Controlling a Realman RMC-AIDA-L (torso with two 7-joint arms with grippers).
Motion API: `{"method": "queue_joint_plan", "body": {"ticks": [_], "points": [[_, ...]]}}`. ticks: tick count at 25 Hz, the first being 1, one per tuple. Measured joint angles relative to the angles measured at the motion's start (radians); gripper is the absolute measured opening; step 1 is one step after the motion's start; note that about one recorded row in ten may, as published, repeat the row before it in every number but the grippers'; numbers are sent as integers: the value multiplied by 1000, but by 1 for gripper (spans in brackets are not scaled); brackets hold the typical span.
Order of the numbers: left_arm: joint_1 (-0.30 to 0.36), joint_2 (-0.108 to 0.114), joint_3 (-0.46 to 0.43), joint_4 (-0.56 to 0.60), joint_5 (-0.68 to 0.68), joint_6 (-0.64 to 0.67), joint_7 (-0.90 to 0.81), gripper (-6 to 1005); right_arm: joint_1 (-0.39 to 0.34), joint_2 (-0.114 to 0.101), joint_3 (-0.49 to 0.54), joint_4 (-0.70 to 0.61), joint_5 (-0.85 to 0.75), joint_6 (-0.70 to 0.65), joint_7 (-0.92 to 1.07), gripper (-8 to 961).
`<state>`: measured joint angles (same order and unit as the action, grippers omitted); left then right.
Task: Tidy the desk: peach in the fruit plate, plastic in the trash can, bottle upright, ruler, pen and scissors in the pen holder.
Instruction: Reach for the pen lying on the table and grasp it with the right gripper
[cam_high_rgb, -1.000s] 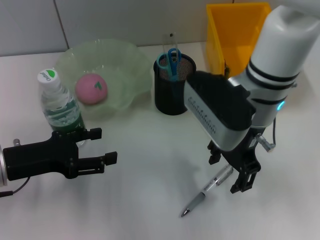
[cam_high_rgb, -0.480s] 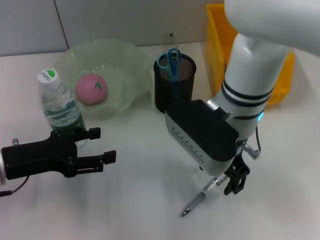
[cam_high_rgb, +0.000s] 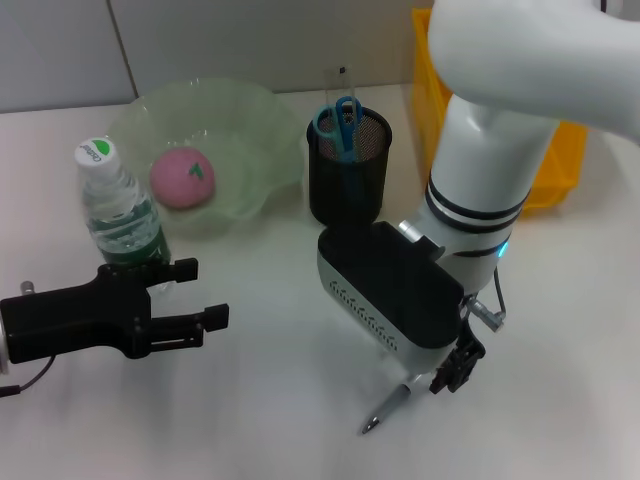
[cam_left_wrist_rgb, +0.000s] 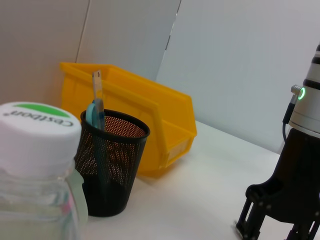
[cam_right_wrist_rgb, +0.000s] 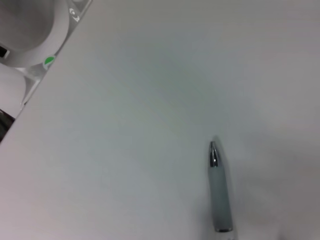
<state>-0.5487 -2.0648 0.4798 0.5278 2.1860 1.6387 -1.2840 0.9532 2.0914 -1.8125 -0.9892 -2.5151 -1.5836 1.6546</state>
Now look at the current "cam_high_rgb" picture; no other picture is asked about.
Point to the black mesh pen cup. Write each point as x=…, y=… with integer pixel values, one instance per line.
x=345, y=195

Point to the blue capped scissors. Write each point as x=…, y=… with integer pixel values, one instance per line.
x=347, y=130

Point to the clear green label water bottle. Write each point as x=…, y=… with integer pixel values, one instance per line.
x=120, y=215

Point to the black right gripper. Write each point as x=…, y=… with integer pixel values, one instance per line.
x=467, y=325

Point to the pale green wavy fruit bowl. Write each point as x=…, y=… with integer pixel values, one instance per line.
x=250, y=150

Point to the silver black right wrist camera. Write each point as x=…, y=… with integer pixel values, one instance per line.
x=400, y=290

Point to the clear plastic ruler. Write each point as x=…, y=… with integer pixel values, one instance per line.
x=341, y=82

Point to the yellow plastic storage bin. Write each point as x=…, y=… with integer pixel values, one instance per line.
x=560, y=170

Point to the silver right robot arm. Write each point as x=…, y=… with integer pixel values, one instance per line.
x=490, y=150

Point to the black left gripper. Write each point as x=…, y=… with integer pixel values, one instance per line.
x=75, y=320

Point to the pink toy peach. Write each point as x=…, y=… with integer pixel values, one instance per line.
x=180, y=180

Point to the silver clear ballpoint pen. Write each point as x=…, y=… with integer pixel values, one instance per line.
x=385, y=410

